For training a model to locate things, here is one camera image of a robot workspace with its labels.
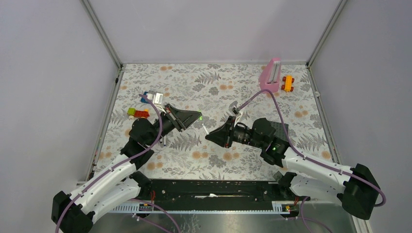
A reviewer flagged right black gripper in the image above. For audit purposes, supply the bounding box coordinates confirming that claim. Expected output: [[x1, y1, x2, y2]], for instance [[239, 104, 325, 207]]
[[205, 116, 265, 149]]

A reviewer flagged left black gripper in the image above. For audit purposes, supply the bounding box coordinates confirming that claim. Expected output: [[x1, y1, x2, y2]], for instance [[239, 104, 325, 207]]
[[147, 104, 202, 147]]

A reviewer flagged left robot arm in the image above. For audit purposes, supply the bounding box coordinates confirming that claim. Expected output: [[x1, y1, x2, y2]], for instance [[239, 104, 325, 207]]
[[51, 104, 202, 233]]

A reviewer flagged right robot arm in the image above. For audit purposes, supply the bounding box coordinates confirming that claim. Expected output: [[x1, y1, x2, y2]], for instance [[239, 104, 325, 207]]
[[205, 116, 379, 220]]

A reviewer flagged floral patterned table mat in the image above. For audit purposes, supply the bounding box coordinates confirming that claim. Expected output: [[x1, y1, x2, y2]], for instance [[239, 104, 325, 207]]
[[94, 64, 334, 180]]

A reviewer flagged blue grey brick block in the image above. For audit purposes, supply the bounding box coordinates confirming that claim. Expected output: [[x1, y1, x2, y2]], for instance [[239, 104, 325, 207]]
[[140, 91, 155, 103]]

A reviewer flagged red green toy truck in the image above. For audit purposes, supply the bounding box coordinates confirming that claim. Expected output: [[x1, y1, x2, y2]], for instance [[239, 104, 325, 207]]
[[127, 108, 150, 119]]

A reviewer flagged dark grey brick baseplate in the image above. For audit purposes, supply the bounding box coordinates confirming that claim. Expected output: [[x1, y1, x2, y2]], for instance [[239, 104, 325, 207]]
[[270, 121, 288, 142]]

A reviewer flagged pink metronome box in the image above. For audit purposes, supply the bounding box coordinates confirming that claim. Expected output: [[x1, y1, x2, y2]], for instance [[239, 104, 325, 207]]
[[258, 58, 281, 92]]

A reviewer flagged orange red toy car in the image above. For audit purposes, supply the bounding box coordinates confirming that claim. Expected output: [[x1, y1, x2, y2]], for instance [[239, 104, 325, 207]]
[[281, 75, 294, 92]]

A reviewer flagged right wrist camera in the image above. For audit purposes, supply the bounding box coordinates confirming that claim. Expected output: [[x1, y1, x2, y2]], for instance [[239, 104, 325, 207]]
[[229, 100, 240, 116]]

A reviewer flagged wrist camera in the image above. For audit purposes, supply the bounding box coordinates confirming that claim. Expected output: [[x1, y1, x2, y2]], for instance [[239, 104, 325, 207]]
[[229, 100, 240, 116], [153, 92, 164, 105]]

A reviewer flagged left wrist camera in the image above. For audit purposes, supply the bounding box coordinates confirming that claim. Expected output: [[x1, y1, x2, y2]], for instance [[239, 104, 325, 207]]
[[153, 92, 164, 105]]

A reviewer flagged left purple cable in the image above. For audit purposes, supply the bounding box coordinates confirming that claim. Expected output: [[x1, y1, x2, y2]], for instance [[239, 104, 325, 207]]
[[54, 94, 163, 233]]

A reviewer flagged purple cable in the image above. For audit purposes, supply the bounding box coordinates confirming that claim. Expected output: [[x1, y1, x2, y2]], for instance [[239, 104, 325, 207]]
[[54, 94, 163, 233], [236, 89, 387, 207]]

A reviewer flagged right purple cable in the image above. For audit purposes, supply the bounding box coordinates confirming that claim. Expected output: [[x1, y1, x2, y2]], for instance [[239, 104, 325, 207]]
[[236, 89, 387, 207]]

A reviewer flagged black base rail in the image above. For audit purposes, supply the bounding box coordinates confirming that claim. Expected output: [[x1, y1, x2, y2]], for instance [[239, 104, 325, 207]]
[[136, 179, 304, 205]]

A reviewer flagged white slotted cable duct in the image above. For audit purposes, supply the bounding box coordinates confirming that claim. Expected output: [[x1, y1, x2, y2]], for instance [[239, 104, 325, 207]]
[[109, 201, 291, 215]]

